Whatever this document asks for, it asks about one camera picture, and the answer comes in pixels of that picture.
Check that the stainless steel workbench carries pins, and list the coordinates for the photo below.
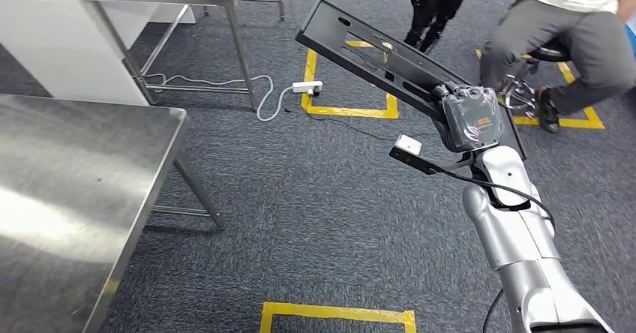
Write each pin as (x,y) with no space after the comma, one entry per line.
(74,196)

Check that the black robot legs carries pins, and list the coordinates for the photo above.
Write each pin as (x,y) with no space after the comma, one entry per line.
(437,3)

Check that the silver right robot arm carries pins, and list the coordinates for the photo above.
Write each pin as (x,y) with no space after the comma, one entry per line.
(512,231)

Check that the person's shoe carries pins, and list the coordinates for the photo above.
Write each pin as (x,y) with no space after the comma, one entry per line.
(548,112)

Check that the white cabinet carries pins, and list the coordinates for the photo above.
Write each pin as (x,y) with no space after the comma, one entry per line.
(49,47)

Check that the black plastic bracket part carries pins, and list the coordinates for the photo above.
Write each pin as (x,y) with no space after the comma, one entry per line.
(323,27)

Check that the chrome stool with black seat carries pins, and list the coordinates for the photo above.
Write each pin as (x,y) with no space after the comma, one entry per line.
(549,52)

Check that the person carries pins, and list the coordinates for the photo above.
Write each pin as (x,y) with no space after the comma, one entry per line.
(571,32)

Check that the yellow floor tape square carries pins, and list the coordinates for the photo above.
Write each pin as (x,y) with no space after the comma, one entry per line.
(348,112)
(581,122)

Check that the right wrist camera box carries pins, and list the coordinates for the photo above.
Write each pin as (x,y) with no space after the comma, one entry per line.
(408,144)

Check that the white power strip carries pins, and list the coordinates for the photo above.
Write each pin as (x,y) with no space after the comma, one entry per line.
(305,87)

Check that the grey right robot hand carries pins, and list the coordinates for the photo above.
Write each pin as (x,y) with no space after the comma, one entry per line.
(472,119)

